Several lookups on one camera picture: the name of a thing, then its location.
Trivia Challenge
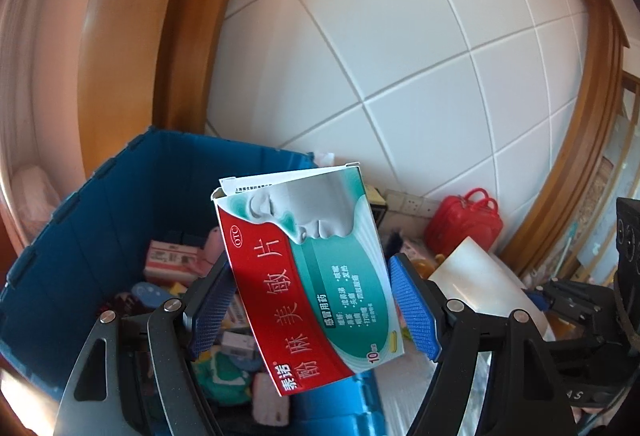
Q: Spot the pink curtain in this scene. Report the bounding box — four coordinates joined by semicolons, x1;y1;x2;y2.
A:
0;0;211;257

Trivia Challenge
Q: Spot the pink plush item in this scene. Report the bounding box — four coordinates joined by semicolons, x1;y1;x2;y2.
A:
250;371;291;424

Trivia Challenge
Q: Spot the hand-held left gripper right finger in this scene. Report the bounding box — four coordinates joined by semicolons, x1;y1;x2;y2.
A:
387;253;576;436

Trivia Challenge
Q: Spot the blue plastic crate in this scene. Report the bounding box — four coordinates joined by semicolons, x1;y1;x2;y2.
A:
0;129;386;436

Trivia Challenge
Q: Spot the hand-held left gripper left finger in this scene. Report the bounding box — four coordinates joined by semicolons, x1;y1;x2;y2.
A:
52;256;241;436

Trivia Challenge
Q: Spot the red teal medicine box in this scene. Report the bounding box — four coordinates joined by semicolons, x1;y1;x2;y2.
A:
211;162;405;398

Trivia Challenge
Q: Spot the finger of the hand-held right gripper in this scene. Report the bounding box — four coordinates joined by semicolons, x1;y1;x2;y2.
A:
550;336;621;374
525;279;621;337

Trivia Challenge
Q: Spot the red bear suitcase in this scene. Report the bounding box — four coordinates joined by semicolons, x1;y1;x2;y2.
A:
425;187;503;257

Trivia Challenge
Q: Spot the blue oval pouch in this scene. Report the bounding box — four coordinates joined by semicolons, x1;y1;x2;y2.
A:
131;282;173;309

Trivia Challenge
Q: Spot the small white box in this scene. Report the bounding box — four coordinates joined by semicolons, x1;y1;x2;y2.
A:
220;330;258;359

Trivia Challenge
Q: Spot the pink white box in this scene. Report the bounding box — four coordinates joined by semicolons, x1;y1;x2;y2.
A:
143;240;203;282

